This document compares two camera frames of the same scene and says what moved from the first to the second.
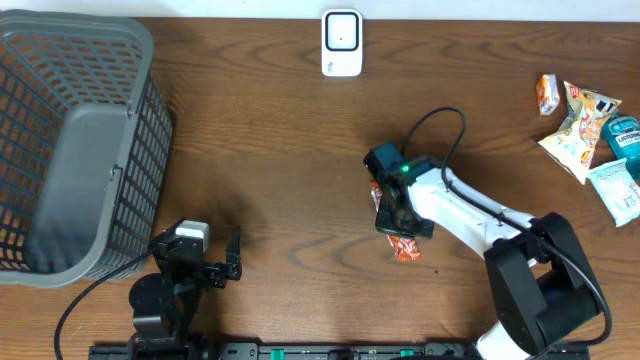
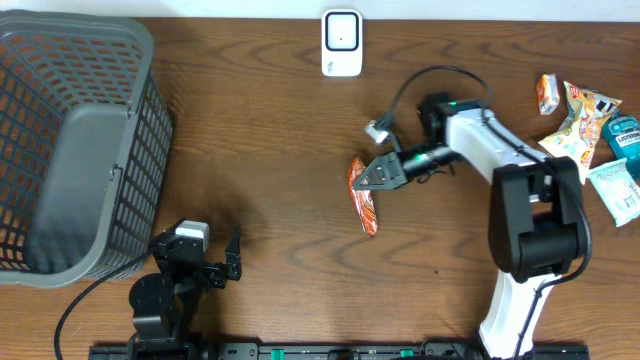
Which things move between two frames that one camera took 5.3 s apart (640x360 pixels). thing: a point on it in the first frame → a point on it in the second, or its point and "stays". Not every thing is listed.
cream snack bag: (571, 147) stays
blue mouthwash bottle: (622, 136) stays
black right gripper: (422, 229) → (389, 171)
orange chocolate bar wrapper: (404, 247) → (362, 199)
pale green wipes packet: (619, 190) stays
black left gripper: (217, 273) stays
